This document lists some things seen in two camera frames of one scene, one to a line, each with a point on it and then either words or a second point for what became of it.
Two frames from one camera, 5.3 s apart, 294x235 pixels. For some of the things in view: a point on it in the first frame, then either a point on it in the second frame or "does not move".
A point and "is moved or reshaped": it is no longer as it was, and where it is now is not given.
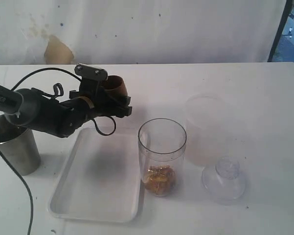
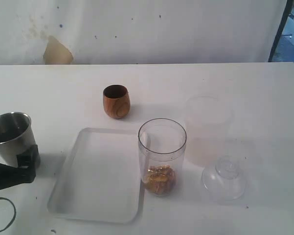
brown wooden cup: x=116 y=84 is moved or reshaped
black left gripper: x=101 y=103 to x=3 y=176
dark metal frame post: x=287 y=7 does not move
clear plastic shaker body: x=162 y=147 does not move
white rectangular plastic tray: x=100 y=178 does not move
